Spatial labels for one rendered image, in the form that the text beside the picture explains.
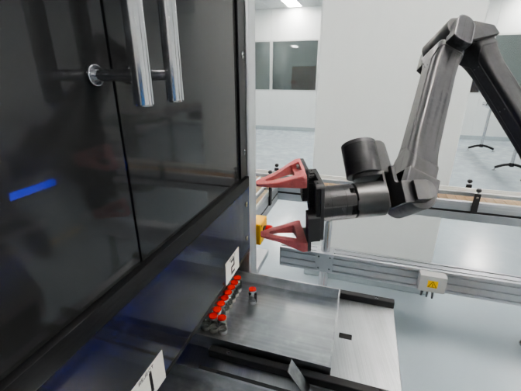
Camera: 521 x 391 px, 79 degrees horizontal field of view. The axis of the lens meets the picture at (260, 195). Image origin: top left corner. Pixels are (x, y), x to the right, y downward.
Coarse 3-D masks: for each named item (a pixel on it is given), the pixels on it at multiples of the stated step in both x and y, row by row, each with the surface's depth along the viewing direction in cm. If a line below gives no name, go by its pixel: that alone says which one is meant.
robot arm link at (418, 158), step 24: (456, 24) 62; (432, 48) 65; (456, 48) 63; (432, 72) 61; (456, 72) 62; (432, 96) 59; (408, 120) 61; (432, 120) 57; (408, 144) 56; (432, 144) 55; (408, 168) 52; (432, 168) 53
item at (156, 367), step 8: (160, 352) 51; (160, 360) 51; (152, 368) 49; (160, 368) 51; (144, 376) 47; (152, 376) 49; (160, 376) 51; (136, 384) 45; (144, 384) 47; (160, 384) 52
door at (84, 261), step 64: (0, 0) 25; (64, 0) 30; (0, 64) 25; (64, 64) 30; (0, 128) 26; (64, 128) 31; (0, 192) 26; (64, 192) 32; (128, 192) 41; (0, 256) 27; (64, 256) 33; (128, 256) 42; (0, 320) 27; (64, 320) 34
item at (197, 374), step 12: (180, 372) 65; (192, 372) 64; (204, 372) 63; (168, 384) 64; (180, 384) 64; (192, 384) 64; (204, 384) 64; (216, 384) 63; (228, 384) 62; (240, 384) 61; (252, 384) 60
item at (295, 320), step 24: (264, 288) 92; (288, 288) 91; (312, 288) 89; (240, 312) 83; (264, 312) 83; (288, 312) 83; (312, 312) 83; (336, 312) 78; (216, 336) 75; (240, 336) 75; (264, 336) 75; (288, 336) 75; (312, 336) 75; (288, 360) 66; (312, 360) 69
